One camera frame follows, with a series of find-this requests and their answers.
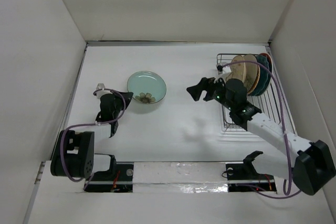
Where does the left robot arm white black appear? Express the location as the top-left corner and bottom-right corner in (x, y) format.
(50, 88), (133, 182)

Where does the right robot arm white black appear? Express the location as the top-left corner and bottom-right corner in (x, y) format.
(186, 78), (335, 196)

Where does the beige bird plate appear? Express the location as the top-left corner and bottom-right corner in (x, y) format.
(226, 55), (247, 82)

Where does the black wire dish rack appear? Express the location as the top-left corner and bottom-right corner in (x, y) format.
(216, 54), (281, 131)

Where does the red teal flower plate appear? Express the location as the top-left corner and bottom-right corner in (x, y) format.
(261, 53), (273, 90)

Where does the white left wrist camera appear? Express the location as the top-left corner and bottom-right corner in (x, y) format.
(96, 83), (105, 90)

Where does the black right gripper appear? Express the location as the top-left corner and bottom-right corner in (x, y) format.
(186, 74), (234, 111)

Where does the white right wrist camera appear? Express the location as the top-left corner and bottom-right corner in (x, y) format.
(214, 63), (232, 83)

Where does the woven bamboo plate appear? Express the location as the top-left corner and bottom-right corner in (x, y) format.
(247, 64), (261, 96)

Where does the cream tree plate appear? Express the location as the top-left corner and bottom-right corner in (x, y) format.
(244, 54), (257, 92)

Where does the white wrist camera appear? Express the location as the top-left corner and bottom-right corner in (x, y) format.
(96, 83), (105, 90)
(214, 63), (232, 83)

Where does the dark teal scalloped plate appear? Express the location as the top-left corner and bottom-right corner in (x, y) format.
(250, 54), (270, 96)

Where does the light green flower plate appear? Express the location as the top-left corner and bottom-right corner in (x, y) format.
(127, 71), (167, 104)

